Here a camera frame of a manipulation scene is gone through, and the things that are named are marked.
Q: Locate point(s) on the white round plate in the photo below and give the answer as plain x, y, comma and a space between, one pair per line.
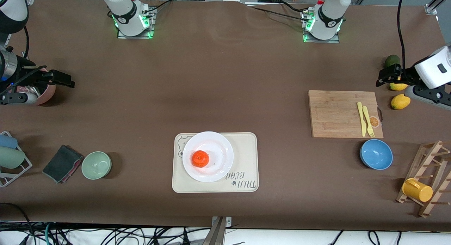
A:
218, 149

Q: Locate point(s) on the yellow plastic fork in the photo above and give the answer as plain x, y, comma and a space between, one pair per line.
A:
367, 118

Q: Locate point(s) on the yellow plastic knife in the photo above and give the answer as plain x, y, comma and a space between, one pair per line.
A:
362, 120

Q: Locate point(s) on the blue bowl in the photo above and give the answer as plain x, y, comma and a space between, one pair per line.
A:
376, 154

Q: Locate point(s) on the yellow lemon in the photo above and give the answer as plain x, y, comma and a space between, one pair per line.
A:
400, 101
398, 87

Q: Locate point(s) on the dark green avocado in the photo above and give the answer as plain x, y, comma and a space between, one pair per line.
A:
391, 60

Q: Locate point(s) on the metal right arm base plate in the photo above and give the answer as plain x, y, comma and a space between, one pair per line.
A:
149, 28

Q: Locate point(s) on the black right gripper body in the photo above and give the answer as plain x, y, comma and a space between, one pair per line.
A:
29, 77

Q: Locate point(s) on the cream bear print tray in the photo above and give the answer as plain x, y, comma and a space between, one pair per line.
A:
243, 157

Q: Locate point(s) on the light blue cup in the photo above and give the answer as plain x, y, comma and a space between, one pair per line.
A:
7, 141

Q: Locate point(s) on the pale green cup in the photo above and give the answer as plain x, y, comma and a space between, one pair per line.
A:
10, 157

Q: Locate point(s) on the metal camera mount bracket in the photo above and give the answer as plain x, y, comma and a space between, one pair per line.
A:
216, 234

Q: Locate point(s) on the orange fruit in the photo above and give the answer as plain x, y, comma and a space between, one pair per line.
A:
200, 159

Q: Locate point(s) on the pink metal-lined bowl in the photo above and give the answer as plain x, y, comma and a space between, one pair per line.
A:
49, 93

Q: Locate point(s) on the aluminium corner profile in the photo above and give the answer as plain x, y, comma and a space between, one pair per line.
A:
431, 8

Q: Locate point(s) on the pale green bowl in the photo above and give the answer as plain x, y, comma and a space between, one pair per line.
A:
96, 165

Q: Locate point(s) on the wooden peg cup rack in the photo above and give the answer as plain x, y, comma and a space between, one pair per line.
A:
415, 164

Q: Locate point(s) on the dark grey folded cloth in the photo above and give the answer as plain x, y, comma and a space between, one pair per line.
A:
61, 164

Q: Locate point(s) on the yellow mug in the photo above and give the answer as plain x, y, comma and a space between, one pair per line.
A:
417, 190

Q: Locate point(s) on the wooden cutting board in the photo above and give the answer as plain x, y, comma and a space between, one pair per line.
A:
334, 114

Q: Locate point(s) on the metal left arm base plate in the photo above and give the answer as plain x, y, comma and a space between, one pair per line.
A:
306, 38

